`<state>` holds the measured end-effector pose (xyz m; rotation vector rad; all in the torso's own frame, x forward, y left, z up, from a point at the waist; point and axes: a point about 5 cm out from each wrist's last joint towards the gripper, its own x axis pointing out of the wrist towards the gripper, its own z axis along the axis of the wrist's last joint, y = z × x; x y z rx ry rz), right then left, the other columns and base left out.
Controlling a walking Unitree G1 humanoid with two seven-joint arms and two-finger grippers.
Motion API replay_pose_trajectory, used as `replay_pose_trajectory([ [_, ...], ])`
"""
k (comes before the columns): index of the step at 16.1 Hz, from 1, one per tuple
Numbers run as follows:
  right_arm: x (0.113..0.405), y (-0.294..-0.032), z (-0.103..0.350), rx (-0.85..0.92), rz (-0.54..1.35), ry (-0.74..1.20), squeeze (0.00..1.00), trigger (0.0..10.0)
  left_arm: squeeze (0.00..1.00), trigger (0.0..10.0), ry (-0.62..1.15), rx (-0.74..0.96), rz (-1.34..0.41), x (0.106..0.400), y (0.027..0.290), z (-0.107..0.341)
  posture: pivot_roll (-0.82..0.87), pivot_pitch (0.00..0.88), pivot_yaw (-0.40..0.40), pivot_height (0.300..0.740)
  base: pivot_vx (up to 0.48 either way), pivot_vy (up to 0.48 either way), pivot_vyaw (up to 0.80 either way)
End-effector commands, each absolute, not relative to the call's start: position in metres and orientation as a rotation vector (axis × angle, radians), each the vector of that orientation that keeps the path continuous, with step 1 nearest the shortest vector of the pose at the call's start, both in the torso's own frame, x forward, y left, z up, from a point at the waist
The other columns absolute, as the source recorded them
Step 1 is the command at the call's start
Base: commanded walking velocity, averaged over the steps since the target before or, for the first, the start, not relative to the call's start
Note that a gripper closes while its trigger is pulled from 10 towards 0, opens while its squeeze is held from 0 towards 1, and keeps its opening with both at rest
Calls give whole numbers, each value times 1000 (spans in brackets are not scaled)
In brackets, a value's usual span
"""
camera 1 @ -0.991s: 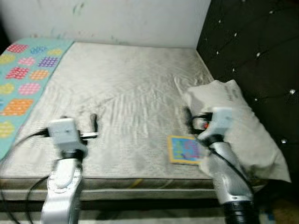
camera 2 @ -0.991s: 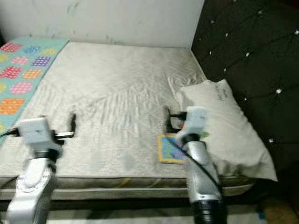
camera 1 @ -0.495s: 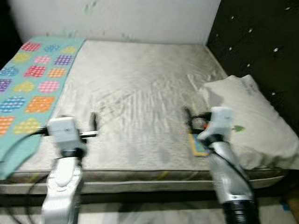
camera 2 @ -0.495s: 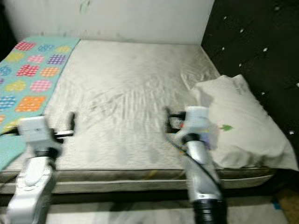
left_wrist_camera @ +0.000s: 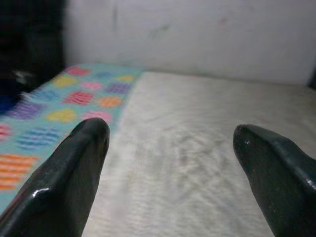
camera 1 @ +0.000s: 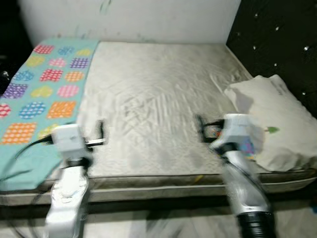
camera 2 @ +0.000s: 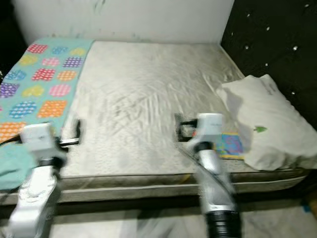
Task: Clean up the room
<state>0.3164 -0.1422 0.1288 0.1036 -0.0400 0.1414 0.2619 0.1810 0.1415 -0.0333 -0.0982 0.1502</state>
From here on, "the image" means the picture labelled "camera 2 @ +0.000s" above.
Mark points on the colourful children's board book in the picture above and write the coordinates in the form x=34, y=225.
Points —
x=230, y=146

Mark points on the white pillow with green print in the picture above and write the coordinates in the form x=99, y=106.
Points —
x=267, y=119

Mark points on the grey quilted mattress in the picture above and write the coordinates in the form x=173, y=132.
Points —
x=148, y=94

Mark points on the teal patterned blanket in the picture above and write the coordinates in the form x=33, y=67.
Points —
x=39, y=84

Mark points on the dark tufted studded headboard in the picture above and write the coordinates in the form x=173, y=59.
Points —
x=272, y=29

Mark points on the small blue scrap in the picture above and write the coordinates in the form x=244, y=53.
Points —
x=308, y=206

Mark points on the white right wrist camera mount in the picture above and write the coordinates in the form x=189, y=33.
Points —
x=208, y=128

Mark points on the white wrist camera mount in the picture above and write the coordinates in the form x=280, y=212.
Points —
x=208, y=128
x=39, y=139

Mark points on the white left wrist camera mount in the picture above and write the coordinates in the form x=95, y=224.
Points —
x=39, y=139

